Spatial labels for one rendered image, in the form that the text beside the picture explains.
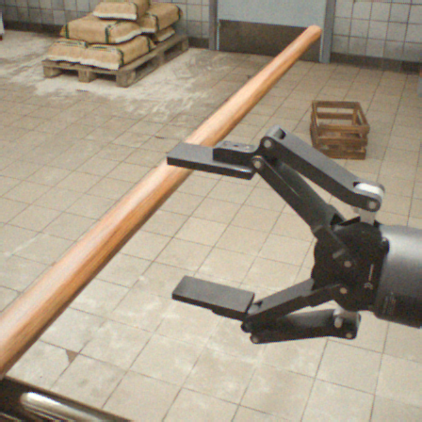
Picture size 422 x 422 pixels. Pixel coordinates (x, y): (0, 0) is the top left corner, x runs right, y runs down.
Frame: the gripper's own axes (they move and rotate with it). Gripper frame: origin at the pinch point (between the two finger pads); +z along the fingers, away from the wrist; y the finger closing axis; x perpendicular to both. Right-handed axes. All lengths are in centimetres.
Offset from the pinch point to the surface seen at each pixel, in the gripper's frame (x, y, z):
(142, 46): 371, 96, 205
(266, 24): 462, 90, 129
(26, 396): -19.2, 2.4, 3.0
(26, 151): 211, 120, 202
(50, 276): -11.3, -0.9, 6.1
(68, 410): -19.1, 2.3, -0.1
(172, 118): 291, 119, 141
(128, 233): -2.2, 0.4, 4.6
